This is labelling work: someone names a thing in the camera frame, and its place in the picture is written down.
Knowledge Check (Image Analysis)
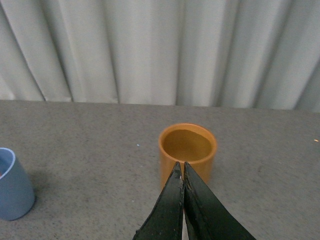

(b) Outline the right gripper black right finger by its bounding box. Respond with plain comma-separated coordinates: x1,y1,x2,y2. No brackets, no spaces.
183,162,255,240

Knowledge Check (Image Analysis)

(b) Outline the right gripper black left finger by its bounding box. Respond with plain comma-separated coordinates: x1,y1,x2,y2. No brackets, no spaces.
133,162,184,240

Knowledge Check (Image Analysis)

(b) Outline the brown bamboo chopstick holder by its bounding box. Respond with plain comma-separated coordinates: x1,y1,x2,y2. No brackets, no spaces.
158,123,218,189

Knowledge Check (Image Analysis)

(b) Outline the light blue plastic cup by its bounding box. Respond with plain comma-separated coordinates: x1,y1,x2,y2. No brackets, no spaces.
0,147,35,221

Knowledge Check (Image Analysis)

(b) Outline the white pleated curtain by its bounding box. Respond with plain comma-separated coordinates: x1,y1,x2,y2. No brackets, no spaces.
0,0,320,112

